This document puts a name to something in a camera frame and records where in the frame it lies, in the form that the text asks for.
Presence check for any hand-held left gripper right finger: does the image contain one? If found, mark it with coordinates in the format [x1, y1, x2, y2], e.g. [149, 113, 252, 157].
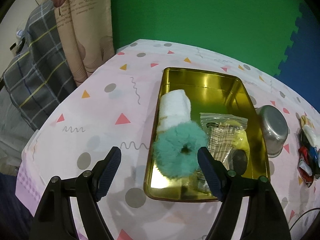
[197, 147, 293, 240]

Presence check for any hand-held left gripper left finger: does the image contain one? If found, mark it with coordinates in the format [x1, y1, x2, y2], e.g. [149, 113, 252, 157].
[29, 146, 122, 240]

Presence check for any yellow and black plush toy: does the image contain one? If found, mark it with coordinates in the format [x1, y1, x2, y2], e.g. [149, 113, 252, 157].
[229, 120, 251, 176]

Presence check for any clear plastic bag of sticks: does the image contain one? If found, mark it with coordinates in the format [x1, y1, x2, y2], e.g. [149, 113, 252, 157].
[199, 112, 248, 172]

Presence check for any teal fluffy scrunchie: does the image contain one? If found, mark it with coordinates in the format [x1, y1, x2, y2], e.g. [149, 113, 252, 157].
[152, 120, 209, 179]

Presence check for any white towel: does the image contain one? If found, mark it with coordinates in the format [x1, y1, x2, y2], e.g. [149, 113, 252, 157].
[156, 89, 192, 140]

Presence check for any gold rectangular tin box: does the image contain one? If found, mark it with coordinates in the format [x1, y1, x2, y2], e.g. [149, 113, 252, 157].
[144, 67, 271, 202]

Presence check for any silver cloth with red ruffle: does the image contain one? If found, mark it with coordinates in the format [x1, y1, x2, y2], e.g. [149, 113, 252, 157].
[297, 147, 314, 188]

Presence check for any black scrunchie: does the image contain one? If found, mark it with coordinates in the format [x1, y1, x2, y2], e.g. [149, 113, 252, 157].
[300, 132, 320, 180]

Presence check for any small white cloth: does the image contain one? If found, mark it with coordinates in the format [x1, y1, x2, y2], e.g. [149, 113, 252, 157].
[302, 126, 320, 146]

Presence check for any pink patterned tablecloth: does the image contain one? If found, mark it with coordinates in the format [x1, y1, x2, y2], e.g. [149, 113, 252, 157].
[15, 39, 320, 240]

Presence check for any stainless steel bowl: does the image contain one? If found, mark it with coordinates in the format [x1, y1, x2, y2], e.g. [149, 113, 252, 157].
[255, 105, 289, 158]

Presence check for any dark blue cloth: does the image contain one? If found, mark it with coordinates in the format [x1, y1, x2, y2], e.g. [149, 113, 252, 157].
[0, 172, 44, 240]

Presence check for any grey plaid cloth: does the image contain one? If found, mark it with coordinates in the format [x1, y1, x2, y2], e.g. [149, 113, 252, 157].
[2, 0, 78, 132]

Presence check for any beige printed curtain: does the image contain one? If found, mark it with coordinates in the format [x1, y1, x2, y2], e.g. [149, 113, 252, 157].
[42, 0, 115, 87]

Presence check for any blue foam mat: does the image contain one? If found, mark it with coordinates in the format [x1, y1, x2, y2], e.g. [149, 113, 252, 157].
[274, 0, 320, 108]

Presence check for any green foam mat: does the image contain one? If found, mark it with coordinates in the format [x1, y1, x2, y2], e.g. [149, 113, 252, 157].
[110, 0, 308, 79]

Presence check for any black cable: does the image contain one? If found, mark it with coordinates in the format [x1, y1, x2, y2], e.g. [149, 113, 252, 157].
[289, 207, 320, 232]

